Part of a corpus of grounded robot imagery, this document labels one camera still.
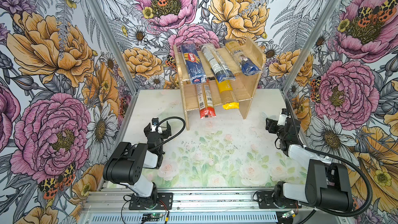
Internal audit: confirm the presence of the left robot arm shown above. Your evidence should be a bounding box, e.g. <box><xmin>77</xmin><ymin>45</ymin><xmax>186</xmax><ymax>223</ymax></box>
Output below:
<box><xmin>103</xmin><ymin>118</ymin><xmax>171</xmax><ymax>209</ymax></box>

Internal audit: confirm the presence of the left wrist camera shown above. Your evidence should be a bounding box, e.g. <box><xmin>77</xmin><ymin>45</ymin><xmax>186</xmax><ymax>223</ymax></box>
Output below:
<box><xmin>151</xmin><ymin>118</ymin><xmax>159</xmax><ymax>132</ymax></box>

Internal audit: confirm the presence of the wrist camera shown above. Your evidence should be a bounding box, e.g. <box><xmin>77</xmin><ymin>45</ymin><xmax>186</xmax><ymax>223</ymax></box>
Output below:
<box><xmin>277</xmin><ymin>114</ymin><xmax>288</xmax><ymax>126</ymax></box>
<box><xmin>151</xmin><ymin>118</ymin><xmax>159</xmax><ymax>132</ymax></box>

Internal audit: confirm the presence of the red spaghetti bag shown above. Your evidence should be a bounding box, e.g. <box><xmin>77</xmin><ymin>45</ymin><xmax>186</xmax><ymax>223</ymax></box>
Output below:
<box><xmin>195</xmin><ymin>82</ymin><xmax>216</xmax><ymax>119</ymax></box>

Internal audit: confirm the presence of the yellow blue spaghetti bag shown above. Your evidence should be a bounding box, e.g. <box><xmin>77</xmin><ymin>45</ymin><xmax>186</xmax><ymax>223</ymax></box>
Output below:
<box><xmin>223</xmin><ymin>39</ymin><xmax>261</xmax><ymax>76</ymax></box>

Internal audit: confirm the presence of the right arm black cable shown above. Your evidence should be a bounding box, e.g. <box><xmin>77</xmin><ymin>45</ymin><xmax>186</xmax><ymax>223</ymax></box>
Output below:
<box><xmin>283</xmin><ymin>94</ymin><xmax>373</xmax><ymax>218</ymax></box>

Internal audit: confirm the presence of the clear blue-end spaghetti bag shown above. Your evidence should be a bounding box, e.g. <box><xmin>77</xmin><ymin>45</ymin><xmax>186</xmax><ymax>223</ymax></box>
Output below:
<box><xmin>201</xmin><ymin>44</ymin><xmax>235</xmax><ymax>83</ymax></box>

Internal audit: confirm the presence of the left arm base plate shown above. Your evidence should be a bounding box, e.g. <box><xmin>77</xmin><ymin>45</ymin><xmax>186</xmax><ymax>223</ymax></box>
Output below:
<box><xmin>129</xmin><ymin>193</ymin><xmax>174</xmax><ymax>211</ymax></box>

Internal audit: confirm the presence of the right green circuit board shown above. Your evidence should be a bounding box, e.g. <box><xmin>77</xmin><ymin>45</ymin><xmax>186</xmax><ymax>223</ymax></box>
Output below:
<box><xmin>281</xmin><ymin>210</ymin><xmax>296</xmax><ymax>218</ymax></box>

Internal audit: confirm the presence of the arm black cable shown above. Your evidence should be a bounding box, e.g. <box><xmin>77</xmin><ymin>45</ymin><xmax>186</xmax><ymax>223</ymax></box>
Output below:
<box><xmin>283</xmin><ymin>94</ymin><xmax>373</xmax><ymax>218</ymax></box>
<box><xmin>148</xmin><ymin>116</ymin><xmax>187</xmax><ymax>150</ymax></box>

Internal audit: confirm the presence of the left green circuit board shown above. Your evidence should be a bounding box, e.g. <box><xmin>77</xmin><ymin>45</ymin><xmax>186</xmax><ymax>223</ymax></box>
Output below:
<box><xmin>141</xmin><ymin>213</ymin><xmax>164</xmax><ymax>223</ymax></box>

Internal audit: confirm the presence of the blue Barilla pasta box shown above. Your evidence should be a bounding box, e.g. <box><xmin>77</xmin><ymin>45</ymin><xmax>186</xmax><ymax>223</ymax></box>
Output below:
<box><xmin>180</xmin><ymin>44</ymin><xmax>207</xmax><ymax>84</ymax></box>

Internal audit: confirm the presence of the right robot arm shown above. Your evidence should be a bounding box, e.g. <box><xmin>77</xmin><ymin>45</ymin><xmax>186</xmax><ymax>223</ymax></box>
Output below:
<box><xmin>265</xmin><ymin>108</ymin><xmax>353</xmax><ymax>213</ymax></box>

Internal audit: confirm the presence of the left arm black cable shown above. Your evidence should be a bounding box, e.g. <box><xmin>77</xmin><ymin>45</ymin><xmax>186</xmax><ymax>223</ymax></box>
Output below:
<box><xmin>148</xmin><ymin>116</ymin><xmax>187</xmax><ymax>150</ymax></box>

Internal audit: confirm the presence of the aluminium front rail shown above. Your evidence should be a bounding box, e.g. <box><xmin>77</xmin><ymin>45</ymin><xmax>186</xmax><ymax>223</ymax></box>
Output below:
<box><xmin>81</xmin><ymin>188</ymin><xmax>347</xmax><ymax>214</ymax></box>

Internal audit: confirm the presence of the wooden two-tier shelf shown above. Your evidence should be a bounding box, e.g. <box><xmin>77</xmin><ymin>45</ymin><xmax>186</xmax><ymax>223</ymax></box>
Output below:
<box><xmin>173</xmin><ymin>39</ymin><xmax>266</xmax><ymax>130</ymax></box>

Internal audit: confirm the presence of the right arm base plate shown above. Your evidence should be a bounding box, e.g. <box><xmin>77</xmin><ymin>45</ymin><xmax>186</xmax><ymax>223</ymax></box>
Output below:
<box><xmin>253</xmin><ymin>191</ymin><xmax>301</xmax><ymax>209</ymax></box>

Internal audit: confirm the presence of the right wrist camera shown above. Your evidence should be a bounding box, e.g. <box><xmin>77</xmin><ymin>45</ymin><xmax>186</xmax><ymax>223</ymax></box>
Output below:
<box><xmin>277</xmin><ymin>114</ymin><xmax>288</xmax><ymax>126</ymax></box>

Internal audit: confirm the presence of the green circuit board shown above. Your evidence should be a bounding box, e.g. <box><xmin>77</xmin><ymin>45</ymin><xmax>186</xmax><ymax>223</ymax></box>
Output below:
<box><xmin>141</xmin><ymin>213</ymin><xmax>164</xmax><ymax>223</ymax></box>
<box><xmin>281</xmin><ymin>210</ymin><xmax>296</xmax><ymax>218</ymax></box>

